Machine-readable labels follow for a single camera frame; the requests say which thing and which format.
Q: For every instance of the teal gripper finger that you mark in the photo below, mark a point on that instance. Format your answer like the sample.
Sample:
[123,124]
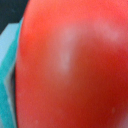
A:
[8,50]

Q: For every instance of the red tomato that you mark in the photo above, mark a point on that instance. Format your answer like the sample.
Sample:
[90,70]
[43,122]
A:
[72,64]

